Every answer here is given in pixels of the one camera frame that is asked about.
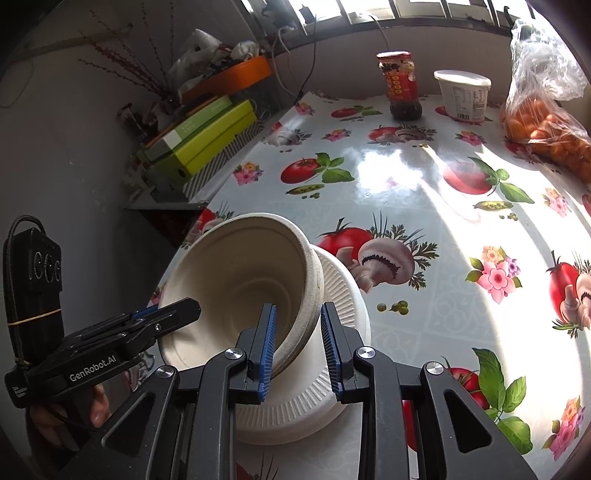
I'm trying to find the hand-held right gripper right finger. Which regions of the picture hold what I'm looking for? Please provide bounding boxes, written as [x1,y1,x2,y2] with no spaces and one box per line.
[321,301,539,480]

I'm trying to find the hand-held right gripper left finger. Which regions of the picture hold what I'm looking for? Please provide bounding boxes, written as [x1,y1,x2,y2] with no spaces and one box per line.
[58,302,279,480]

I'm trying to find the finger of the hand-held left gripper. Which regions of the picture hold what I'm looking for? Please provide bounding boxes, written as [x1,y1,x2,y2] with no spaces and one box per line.
[99,298,202,349]
[69,309,160,340]

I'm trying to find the white ribbed foam plate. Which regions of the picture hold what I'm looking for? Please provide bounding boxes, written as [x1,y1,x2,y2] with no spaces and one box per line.
[240,247,372,435]
[235,369,370,446]

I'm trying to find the beige paper bowl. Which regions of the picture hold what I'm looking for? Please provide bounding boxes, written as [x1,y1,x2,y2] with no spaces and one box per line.
[272,240,326,377]
[157,212,321,377]

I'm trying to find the person's left hand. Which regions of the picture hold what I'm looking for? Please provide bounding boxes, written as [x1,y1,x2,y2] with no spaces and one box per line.
[28,383,112,446]

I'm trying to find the grey side shelf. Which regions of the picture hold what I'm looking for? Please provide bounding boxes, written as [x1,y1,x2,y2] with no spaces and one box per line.
[122,175,208,210]

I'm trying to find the striped grey box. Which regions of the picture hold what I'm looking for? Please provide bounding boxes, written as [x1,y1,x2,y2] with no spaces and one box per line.
[182,122,262,201]

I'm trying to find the yellow-green box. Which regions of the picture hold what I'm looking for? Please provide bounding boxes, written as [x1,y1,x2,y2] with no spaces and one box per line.
[145,99,258,178]

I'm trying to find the vegetable print tablecloth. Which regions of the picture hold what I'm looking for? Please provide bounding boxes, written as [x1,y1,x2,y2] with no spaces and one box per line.
[152,90,591,480]

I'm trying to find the green and white box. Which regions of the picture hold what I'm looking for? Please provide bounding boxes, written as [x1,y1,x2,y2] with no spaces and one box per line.
[143,95,234,162]

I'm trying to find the orange tray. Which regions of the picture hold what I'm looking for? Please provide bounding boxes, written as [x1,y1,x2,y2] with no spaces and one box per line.
[180,55,273,104]

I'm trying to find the dried branches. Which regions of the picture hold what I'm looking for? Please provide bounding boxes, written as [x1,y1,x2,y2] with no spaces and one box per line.
[78,9,171,100]

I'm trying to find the white crumpled plastic bag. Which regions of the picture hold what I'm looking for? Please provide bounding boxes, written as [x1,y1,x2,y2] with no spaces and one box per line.
[168,28,222,88]

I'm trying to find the red label sauce jar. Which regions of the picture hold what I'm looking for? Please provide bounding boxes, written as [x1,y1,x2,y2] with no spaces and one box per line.
[376,51,423,121]

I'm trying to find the white plastic tub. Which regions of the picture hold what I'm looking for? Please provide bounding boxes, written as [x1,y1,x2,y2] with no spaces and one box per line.
[434,69,492,123]

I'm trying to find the pile of small oranges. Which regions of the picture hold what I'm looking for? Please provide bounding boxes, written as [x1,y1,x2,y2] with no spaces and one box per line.
[503,99,591,183]

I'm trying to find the barred window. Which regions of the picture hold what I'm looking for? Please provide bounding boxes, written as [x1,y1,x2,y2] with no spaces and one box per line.
[240,0,550,33]

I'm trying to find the clear plastic bag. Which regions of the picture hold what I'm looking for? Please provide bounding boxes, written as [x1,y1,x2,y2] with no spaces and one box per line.
[501,18,591,183]

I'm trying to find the black cable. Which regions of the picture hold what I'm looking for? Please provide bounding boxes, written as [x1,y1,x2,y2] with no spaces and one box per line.
[305,14,320,93]

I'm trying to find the white cable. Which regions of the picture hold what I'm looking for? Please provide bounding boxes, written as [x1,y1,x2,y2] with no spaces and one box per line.
[367,14,391,54]

